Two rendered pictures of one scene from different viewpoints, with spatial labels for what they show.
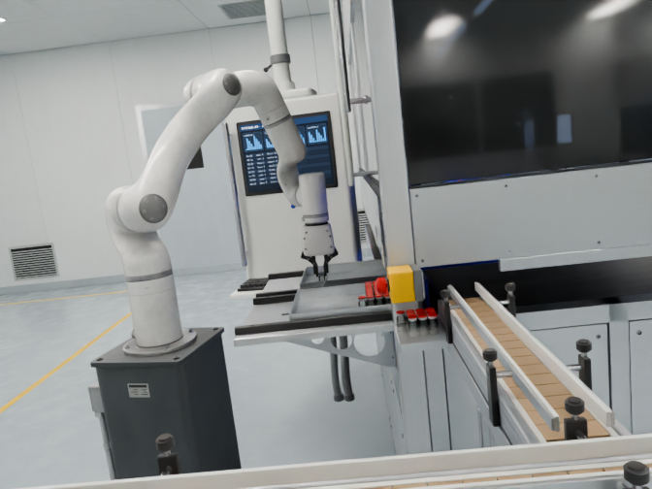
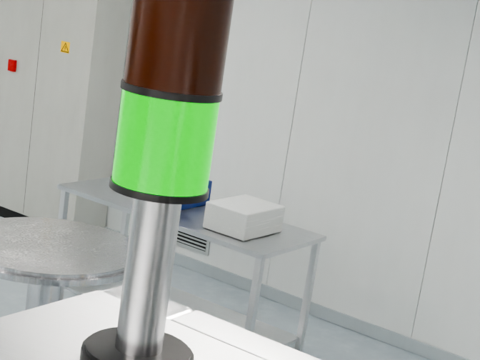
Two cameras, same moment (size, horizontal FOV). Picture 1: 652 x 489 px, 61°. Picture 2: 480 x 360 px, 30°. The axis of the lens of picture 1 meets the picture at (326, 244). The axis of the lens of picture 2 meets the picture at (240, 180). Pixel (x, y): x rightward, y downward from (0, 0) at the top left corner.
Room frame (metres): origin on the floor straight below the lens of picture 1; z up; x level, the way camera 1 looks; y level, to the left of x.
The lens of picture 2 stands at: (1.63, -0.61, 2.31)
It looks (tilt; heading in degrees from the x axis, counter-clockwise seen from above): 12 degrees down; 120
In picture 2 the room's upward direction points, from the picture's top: 8 degrees clockwise
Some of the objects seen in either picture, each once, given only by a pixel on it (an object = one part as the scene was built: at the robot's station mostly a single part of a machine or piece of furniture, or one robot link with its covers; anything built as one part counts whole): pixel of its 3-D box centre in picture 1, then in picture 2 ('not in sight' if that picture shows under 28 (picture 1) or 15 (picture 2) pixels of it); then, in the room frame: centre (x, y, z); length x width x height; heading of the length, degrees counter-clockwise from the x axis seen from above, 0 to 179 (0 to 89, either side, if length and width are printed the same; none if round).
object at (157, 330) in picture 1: (154, 309); not in sight; (1.42, 0.47, 0.95); 0.19 x 0.19 x 0.18
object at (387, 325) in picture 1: (332, 297); not in sight; (1.66, 0.00, 0.87); 0.70 x 0.48 x 0.02; 177
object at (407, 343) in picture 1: (427, 336); not in sight; (1.21, -0.21, 0.87); 0.14 x 0.13 x 0.02; 87
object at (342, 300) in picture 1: (354, 301); not in sight; (1.48, -0.06, 0.90); 0.34 x 0.26 x 0.04; 87
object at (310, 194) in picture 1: (312, 193); not in sight; (1.77, 0.02, 1.19); 0.09 x 0.08 x 0.13; 37
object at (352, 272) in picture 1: (352, 274); not in sight; (1.82, -0.08, 0.90); 0.34 x 0.26 x 0.04; 87
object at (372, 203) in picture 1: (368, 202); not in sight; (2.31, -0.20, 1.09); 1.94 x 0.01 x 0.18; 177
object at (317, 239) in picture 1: (317, 237); not in sight; (1.77, 0.02, 1.05); 0.10 x 0.08 x 0.11; 87
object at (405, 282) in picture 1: (404, 283); not in sight; (1.23, -0.17, 1.00); 0.08 x 0.07 x 0.07; 87
